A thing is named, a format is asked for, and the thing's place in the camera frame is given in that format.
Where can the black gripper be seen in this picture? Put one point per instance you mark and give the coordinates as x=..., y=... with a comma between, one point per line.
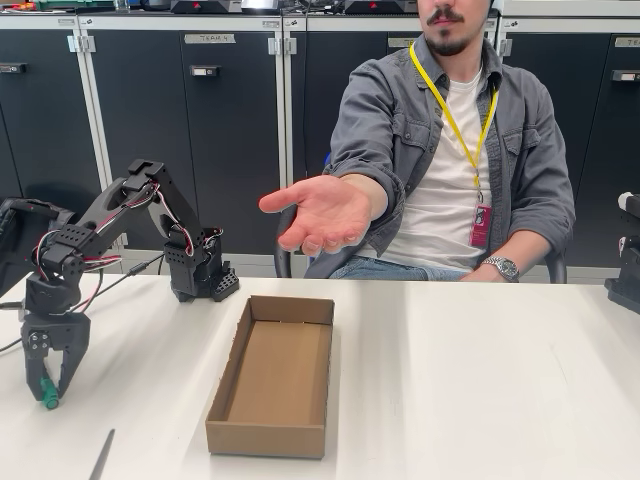
x=62, y=334

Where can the green marker pen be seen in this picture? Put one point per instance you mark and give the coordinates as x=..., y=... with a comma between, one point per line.
x=50, y=400

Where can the black idle robot arm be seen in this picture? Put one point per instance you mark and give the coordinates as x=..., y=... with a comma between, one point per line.
x=627, y=290

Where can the person's left forearm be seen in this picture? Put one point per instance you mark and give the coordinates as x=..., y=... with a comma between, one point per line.
x=540, y=245

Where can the person's right forearm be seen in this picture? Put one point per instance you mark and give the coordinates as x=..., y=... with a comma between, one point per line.
x=376, y=192

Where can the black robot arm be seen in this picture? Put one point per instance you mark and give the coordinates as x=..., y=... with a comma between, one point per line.
x=192, y=260

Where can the person's right hand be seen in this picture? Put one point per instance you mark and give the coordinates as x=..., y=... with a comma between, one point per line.
x=330, y=215

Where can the person's left hand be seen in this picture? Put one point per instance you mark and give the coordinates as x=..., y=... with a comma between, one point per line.
x=480, y=275

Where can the thin grey strip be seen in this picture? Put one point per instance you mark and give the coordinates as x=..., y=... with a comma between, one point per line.
x=102, y=455

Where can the black backpack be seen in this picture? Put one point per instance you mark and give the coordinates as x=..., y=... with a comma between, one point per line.
x=15, y=240

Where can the open cardboard box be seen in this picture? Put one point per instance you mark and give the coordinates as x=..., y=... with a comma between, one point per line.
x=280, y=370

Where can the grey cabinet hinge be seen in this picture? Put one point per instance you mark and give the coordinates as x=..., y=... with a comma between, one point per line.
x=281, y=46
x=503, y=47
x=81, y=43

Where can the red yellow screwdriver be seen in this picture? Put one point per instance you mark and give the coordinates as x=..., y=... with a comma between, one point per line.
x=20, y=7

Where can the green board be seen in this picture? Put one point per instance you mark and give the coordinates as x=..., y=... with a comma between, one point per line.
x=75, y=5

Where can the grey tape label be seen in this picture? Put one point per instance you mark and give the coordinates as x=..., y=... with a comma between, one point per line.
x=400, y=42
x=210, y=38
x=627, y=42

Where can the clear glass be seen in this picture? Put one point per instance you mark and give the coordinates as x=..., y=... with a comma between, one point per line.
x=122, y=5

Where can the black box with red triangle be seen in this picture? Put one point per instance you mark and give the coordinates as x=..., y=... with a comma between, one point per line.
x=200, y=6
x=375, y=6

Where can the silver device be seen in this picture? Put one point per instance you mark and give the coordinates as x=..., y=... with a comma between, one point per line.
x=260, y=5

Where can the man in grey shirt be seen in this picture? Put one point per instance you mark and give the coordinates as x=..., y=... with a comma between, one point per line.
x=450, y=165

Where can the pink id badge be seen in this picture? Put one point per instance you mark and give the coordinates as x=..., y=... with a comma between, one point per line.
x=480, y=227

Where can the silver wristwatch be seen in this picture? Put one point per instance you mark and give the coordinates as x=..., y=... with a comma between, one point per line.
x=506, y=268

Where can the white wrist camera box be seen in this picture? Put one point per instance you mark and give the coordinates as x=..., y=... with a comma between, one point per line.
x=21, y=312

